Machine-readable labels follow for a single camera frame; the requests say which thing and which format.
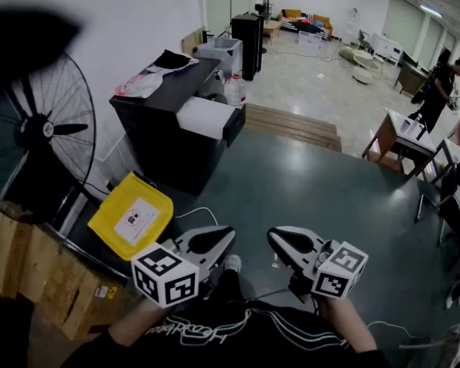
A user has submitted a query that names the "large black standing fan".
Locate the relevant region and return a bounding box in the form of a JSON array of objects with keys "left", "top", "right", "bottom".
[{"left": 0, "top": 50, "right": 97, "bottom": 225}]

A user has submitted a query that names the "clear plastic packet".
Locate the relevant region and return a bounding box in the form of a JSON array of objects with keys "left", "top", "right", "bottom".
[{"left": 113, "top": 71, "right": 166, "bottom": 100}]

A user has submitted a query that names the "person's right forearm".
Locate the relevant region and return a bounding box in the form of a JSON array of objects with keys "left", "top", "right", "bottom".
[{"left": 316, "top": 295, "right": 377, "bottom": 357}]

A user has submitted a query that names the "wooden desk with white top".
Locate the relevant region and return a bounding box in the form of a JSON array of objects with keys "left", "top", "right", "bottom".
[{"left": 362, "top": 108, "right": 439, "bottom": 179}]

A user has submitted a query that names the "black chair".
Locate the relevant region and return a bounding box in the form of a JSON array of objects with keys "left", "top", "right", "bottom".
[{"left": 413, "top": 138, "right": 460, "bottom": 247}]

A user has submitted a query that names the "white floor cable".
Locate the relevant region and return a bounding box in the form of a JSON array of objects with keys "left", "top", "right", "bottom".
[{"left": 175, "top": 206, "right": 219, "bottom": 228}]

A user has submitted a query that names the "wooden board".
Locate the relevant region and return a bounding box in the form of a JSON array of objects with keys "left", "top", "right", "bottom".
[{"left": 181, "top": 26, "right": 207, "bottom": 57}]

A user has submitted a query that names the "white round table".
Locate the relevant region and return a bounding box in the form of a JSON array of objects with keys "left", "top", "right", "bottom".
[{"left": 351, "top": 50, "right": 384, "bottom": 87}]

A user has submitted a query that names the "ceiling tube light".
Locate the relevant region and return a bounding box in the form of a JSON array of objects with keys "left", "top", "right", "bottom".
[{"left": 419, "top": 4, "right": 444, "bottom": 19}]

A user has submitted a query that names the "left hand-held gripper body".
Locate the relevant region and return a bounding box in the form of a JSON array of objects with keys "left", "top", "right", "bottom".
[{"left": 130, "top": 238, "right": 216, "bottom": 309}]

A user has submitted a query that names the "tall black cabinet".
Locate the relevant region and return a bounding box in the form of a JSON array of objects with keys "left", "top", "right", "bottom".
[{"left": 231, "top": 13, "right": 265, "bottom": 82}]

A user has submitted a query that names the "black garment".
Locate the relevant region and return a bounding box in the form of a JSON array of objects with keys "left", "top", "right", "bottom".
[{"left": 154, "top": 49, "right": 191, "bottom": 71}]

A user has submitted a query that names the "small black standing fan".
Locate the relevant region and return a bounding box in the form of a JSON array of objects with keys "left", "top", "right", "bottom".
[{"left": 254, "top": 0, "right": 272, "bottom": 55}]

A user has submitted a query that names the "person's left forearm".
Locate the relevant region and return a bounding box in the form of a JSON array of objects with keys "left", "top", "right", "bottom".
[{"left": 107, "top": 296, "right": 174, "bottom": 347}]

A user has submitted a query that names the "person's white shoe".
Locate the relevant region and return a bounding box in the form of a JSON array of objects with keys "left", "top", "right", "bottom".
[{"left": 223, "top": 254, "right": 243, "bottom": 274}]

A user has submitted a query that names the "person's black printed shirt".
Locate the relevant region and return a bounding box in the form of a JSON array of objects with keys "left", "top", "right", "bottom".
[{"left": 61, "top": 270, "right": 390, "bottom": 368}]

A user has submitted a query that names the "wooden coffee table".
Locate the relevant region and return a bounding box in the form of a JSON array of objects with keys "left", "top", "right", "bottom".
[{"left": 263, "top": 20, "right": 283, "bottom": 40}]

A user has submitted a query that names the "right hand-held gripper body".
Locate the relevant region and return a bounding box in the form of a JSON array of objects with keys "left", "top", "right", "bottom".
[{"left": 289, "top": 238, "right": 369, "bottom": 302}]

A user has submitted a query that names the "clear plastic bin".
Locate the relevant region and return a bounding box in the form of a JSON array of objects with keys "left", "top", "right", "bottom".
[{"left": 193, "top": 36, "right": 244, "bottom": 65}]

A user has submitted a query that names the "black washing machine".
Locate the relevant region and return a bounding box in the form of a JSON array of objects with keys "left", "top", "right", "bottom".
[{"left": 109, "top": 56, "right": 247, "bottom": 197}]

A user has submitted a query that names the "clear water bottle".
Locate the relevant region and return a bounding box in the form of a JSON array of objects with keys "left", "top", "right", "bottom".
[{"left": 224, "top": 74, "right": 248, "bottom": 107}]

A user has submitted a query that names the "wooden step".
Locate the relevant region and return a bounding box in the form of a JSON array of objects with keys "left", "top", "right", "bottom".
[{"left": 245, "top": 103, "right": 343, "bottom": 153}]

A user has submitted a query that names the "yellow bag with white label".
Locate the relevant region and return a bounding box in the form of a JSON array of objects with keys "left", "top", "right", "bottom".
[{"left": 87, "top": 172, "right": 175, "bottom": 262}]

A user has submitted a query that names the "white cabinet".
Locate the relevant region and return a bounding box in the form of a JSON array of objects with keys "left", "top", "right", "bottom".
[{"left": 370, "top": 32, "right": 404, "bottom": 67}]

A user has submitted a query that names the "yellow sofa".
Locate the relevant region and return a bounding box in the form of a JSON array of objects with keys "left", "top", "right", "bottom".
[{"left": 278, "top": 8, "right": 334, "bottom": 40}]

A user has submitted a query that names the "white storage box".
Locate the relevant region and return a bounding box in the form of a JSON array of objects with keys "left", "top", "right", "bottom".
[{"left": 297, "top": 30, "right": 324, "bottom": 48}]

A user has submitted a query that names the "dark desk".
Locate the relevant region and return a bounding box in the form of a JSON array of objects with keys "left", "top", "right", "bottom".
[{"left": 393, "top": 60, "right": 430, "bottom": 97}]

